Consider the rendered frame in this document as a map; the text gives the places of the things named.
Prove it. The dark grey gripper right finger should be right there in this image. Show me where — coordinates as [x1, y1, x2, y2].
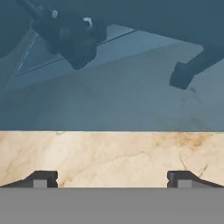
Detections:
[166, 170, 224, 188]

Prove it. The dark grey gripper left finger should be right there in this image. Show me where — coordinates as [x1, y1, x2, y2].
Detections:
[0, 170, 59, 188]

